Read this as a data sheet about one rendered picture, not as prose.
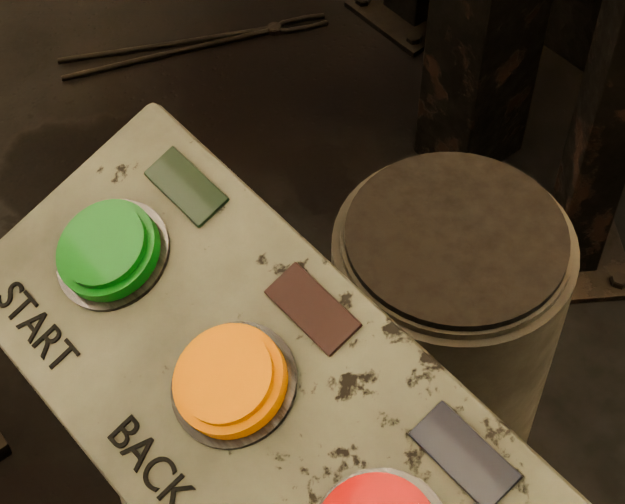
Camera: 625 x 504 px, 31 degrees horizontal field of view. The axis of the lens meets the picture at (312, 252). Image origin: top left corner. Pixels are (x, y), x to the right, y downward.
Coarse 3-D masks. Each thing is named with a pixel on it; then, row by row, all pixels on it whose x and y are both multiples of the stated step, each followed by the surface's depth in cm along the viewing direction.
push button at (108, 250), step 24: (96, 216) 42; (120, 216) 41; (144, 216) 42; (72, 240) 42; (96, 240) 41; (120, 240) 41; (144, 240) 41; (72, 264) 41; (96, 264) 41; (120, 264) 41; (144, 264) 41; (72, 288) 41; (96, 288) 41; (120, 288) 40
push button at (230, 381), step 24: (216, 336) 38; (240, 336) 38; (264, 336) 38; (192, 360) 38; (216, 360) 38; (240, 360) 38; (264, 360) 37; (192, 384) 38; (216, 384) 38; (240, 384) 37; (264, 384) 37; (192, 408) 37; (216, 408) 37; (240, 408) 37; (264, 408) 37; (216, 432) 37; (240, 432) 37
